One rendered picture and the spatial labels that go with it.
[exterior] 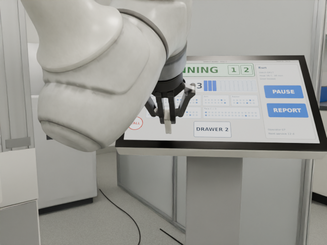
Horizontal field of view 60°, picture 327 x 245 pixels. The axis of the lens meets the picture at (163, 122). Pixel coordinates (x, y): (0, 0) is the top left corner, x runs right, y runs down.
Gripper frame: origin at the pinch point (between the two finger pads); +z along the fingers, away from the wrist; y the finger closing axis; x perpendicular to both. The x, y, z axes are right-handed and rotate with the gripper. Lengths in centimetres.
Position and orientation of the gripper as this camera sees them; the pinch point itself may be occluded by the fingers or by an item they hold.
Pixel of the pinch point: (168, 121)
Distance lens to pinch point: 69.5
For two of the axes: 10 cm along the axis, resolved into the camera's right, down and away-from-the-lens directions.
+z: 0.7, 5.2, 8.5
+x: -0.6, 8.5, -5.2
